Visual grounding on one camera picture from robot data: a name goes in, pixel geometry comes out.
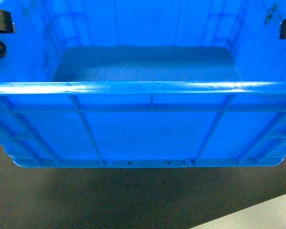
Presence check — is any large blue plastic crate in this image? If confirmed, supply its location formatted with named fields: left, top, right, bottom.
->
left=0, top=0, right=286, bottom=168

